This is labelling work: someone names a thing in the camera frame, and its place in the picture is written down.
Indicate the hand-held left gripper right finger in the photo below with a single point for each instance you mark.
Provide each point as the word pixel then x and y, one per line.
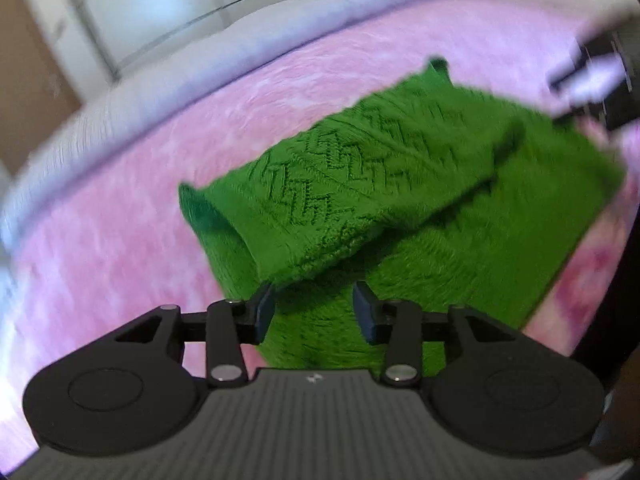
pixel 367 315

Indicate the white wardrobe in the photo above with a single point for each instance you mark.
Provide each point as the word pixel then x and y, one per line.
pixel 150 0

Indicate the brown wooden door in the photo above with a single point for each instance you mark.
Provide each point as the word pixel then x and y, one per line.
pixel 30 85

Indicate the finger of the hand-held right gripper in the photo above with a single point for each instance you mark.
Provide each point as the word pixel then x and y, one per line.
pixel 567 72

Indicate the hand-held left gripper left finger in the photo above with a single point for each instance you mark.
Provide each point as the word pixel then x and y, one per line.
pixel 262 315

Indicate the green knitted sweater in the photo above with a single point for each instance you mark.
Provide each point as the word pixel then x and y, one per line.
pixel 400 160

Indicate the pink floral blanket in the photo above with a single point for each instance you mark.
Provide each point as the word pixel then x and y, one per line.
pixel 125 210

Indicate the lavender striped quilt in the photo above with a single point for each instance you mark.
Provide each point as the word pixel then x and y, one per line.
pixel 150 90

